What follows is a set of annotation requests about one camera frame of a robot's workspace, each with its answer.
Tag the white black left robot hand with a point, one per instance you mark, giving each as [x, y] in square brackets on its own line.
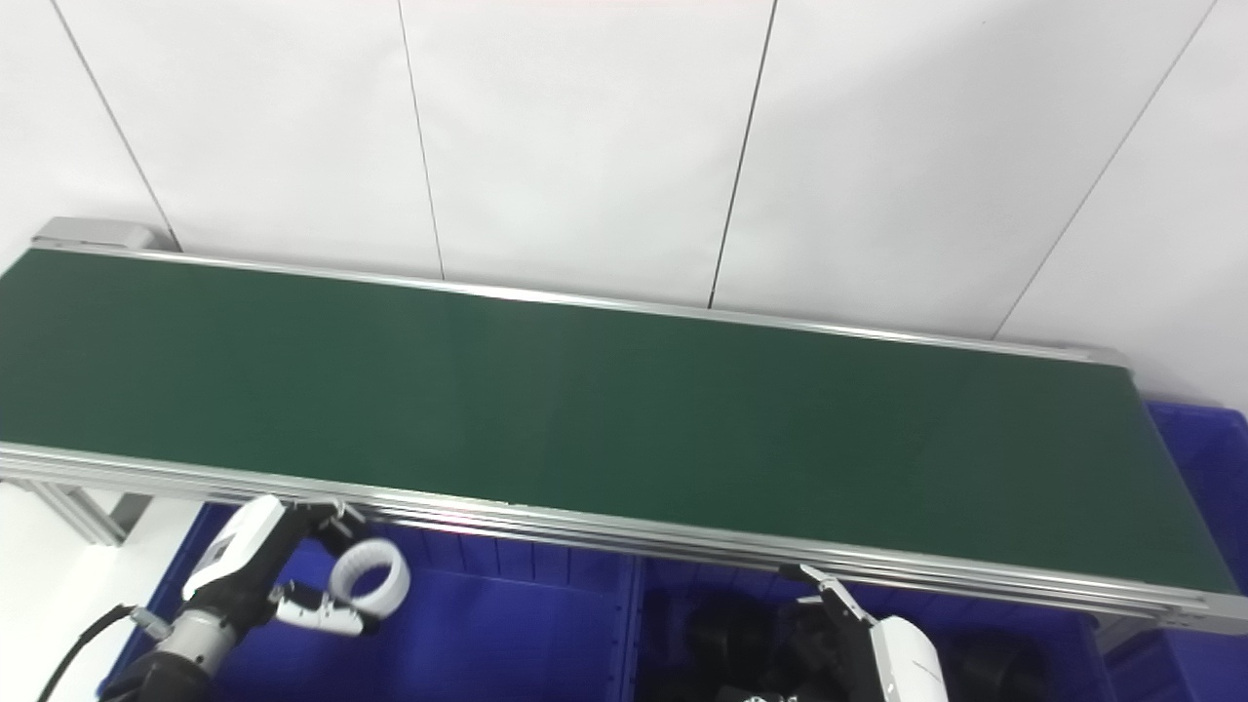
[229, 551]

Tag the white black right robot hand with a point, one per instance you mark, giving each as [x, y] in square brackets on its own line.
[907, 668]

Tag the black cylinder part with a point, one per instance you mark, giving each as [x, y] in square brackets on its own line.
[809, 639]
[994, 673]
[726, 639]

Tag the blue bin with black parts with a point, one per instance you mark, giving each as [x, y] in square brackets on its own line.
[1063, 643]

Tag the aluminium conveyor leg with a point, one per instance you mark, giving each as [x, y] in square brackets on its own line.
[73, 512]

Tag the blue bin for white parts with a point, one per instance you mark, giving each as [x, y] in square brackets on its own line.
[487, 634]

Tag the green conveyor belt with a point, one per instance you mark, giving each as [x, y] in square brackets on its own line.
[585, 524]
[585, 409]

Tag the blue bin at conveyor end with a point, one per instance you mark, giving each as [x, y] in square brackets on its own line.
[1209, 468]

